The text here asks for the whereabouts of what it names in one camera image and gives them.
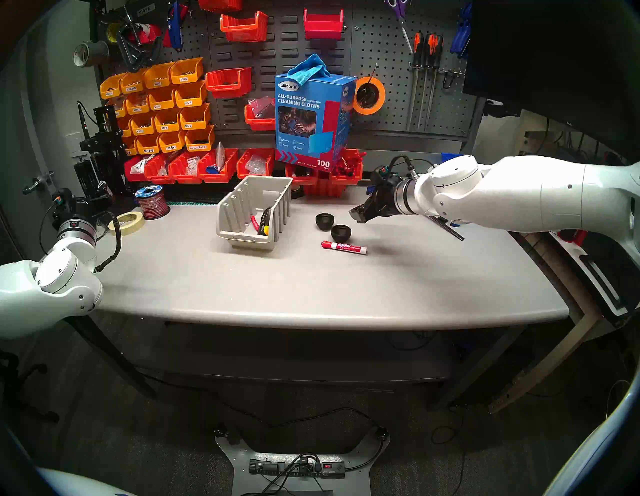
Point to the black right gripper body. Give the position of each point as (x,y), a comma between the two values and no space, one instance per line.
(386,197)

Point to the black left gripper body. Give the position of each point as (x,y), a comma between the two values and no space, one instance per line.
(80,209)

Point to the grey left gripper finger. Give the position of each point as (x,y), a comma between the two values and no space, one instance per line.
(108,207)
(104,190)

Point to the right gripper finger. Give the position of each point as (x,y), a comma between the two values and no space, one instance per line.
(360,213)

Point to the black round rubber cup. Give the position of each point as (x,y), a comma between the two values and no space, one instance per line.
(341,233)
(325,221)

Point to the red Expo marker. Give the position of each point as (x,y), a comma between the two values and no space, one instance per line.
(345,248)

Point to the blue cleaning cloths box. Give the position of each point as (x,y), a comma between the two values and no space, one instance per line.
(300,125)

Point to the beige plastic storage bin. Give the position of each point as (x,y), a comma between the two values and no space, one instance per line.
(235,220)

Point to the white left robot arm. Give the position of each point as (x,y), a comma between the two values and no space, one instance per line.
(30,295)

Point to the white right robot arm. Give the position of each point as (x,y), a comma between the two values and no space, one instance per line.
(525,200)

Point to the black tool rack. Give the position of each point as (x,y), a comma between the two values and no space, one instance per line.
(90,172)

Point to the dark red shelf bin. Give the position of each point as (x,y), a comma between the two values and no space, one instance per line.
(131,176)

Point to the beige masking tape roll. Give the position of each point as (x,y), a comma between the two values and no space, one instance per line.
(140,226)

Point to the stack of red bins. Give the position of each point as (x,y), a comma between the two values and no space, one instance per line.
(325,190)

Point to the white plastic parts bag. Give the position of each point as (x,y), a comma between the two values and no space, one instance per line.
(138,164)

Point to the orange parts bin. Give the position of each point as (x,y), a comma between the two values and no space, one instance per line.
(132,148)
(127,128)
(125,106)

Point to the black press stand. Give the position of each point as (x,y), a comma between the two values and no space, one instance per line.
(102,136)

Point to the orange bin labelled M2.5-6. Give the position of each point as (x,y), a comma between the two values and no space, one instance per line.
(147,147)

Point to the orange bin labelled M3-12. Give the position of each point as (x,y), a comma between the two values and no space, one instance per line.
(141,126)

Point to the black soldering pen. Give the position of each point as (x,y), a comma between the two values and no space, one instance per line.
(82,119)

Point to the orange bin labelled M2.5-5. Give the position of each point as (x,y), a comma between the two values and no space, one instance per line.
(171,144)

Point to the green cutting mat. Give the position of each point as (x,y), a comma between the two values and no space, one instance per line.
(197,196)

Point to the orange bin labelled M4X4X6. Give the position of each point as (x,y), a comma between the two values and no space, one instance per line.
(136,105)

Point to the clear plastic parts bag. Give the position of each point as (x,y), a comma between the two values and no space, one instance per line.
(256,163)
(192,165)

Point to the orange bin labelled M3-8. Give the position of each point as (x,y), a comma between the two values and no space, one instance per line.
(166,122)

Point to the black tool with yellow end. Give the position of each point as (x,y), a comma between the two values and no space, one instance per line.
(265,225)

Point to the orange tape roll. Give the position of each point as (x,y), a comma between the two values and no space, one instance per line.
(382,96)

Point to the orange bin labelled M3X5X4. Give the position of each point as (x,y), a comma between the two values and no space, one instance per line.
(111,88)

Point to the orange bin labelled M4-6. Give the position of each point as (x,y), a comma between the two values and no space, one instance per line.
(161,101)

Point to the red tool with black knobs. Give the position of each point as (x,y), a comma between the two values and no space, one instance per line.
(254,223)

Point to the orange bin labelled HEX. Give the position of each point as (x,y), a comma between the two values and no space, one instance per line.
(199,141)

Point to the orange bin labelled M3X8 BAD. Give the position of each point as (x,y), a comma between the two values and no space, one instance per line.
(133,83)

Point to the orange bin labelled M3-6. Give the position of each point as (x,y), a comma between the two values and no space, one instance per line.
(194,119)

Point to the clear bag with leaflet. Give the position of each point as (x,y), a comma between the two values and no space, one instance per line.
(220,154)

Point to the orange bin labelled M3-4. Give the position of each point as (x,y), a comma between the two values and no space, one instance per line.
(190,97)

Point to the black carabiner clip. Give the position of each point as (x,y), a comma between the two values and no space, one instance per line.
(445,80)

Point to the dark grey C-clamp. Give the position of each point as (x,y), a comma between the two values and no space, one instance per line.
(155,50)
(127,52)

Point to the orange bin labelled M3X6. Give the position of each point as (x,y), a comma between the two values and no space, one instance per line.
(186,73)

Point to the clear bag of parts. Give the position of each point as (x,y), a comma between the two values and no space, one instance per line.
(260,106)

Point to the blue microfibre cloth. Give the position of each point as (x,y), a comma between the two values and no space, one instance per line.
(307,67)

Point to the black table leg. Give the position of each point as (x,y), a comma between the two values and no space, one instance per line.
(115,360)

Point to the orange black screwdriver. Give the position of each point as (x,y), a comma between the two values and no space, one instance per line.
(430,50)
(417,47)
(438,50)

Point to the yellow tape roll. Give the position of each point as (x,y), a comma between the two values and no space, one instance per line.
(111,32)

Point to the red tape roll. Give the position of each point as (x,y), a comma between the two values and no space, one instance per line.
(147,32)

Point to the blue spring clamp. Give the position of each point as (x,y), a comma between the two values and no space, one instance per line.
(462,30)

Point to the dark grey pegboard panel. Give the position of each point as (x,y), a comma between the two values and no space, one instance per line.
(280,45)

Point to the black monitor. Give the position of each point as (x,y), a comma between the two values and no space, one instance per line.
(550,60)

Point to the black power strip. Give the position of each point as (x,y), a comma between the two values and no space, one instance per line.
(297,468)

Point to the white light switch plate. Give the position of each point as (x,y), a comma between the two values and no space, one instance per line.
(72,143)

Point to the glass door grey frame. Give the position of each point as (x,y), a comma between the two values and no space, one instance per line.
(30,125)

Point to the orange-red wall bin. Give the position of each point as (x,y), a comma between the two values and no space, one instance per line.
(244,29)
(257,124)
(220,4)
(228,84)

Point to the grey duct tape roll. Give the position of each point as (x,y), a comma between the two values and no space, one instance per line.
(90,53)

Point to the black monitor mount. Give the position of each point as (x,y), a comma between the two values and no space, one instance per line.
(500,107)

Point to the crimson wall bin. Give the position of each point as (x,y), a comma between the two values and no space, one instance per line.
(323,26)

